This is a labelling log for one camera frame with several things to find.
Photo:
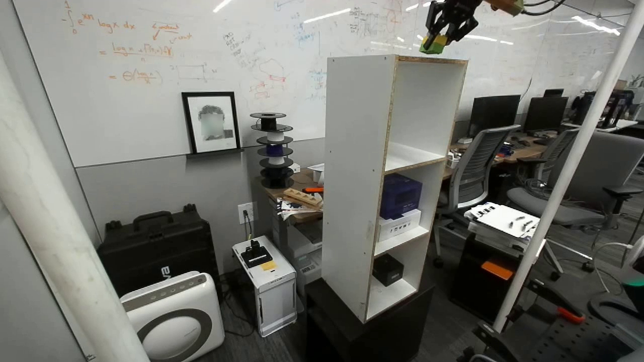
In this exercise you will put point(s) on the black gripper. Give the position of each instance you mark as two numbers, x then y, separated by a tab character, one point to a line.
460	8

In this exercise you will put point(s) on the yellow green lego bricks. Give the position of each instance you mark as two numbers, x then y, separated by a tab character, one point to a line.
435	44

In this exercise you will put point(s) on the white three-tier shelf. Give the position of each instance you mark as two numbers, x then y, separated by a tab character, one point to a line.
355	182

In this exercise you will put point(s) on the grey mesh office chair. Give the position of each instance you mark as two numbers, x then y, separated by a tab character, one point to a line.
475	168

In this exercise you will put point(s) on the purple box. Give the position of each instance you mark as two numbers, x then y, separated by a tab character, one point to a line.
400	196

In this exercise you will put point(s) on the thin white pole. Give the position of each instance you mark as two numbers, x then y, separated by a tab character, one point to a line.
555	188

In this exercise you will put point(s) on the white control panel board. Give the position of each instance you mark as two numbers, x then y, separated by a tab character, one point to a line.
504	220

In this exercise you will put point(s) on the empty black filament spool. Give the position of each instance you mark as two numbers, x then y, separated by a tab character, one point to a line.
269	119

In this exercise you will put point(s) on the flat white box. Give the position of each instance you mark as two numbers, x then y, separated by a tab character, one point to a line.
398	226

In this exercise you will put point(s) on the grey filament spool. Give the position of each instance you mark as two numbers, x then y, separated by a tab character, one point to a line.
275	139

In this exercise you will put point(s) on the grey padded office chair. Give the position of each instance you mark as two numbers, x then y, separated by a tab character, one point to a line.
605	173

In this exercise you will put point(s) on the blue filament spool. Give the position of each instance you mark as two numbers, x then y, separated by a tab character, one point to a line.
275	153

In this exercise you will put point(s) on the wooden tray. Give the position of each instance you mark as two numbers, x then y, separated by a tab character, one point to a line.
302	196

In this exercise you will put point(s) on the wooden desk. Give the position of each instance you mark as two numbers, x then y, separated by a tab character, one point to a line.
302	212

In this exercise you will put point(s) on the orange label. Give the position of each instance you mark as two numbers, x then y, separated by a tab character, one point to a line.
498	270

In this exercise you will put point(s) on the black equipment cart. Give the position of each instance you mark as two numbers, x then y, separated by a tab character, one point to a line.
483	274

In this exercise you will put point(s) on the small black box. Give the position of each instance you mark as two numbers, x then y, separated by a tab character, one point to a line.
387	270

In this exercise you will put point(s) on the black framed portrait picture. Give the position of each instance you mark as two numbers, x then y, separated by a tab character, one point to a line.
212	123

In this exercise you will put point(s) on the white whiteboard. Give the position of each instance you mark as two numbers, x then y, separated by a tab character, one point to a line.
167	61

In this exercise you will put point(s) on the small black device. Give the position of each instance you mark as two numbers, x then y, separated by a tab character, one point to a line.
256	255

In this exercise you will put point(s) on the black cabinet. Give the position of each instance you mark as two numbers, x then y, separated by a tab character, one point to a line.
362	335

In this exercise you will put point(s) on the white computer tower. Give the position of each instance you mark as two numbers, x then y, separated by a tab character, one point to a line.
273	294

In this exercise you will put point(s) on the black hard carrying case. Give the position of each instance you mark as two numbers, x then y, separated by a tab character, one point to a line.
158	249

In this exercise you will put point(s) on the white air purifier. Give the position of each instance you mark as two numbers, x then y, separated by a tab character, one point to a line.
176	315

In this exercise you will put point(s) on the thick white pole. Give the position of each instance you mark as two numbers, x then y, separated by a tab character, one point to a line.
52	234

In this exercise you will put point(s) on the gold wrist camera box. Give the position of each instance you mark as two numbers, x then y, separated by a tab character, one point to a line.
504	5

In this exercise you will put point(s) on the white wall outlet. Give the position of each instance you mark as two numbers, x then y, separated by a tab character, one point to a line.
246	212

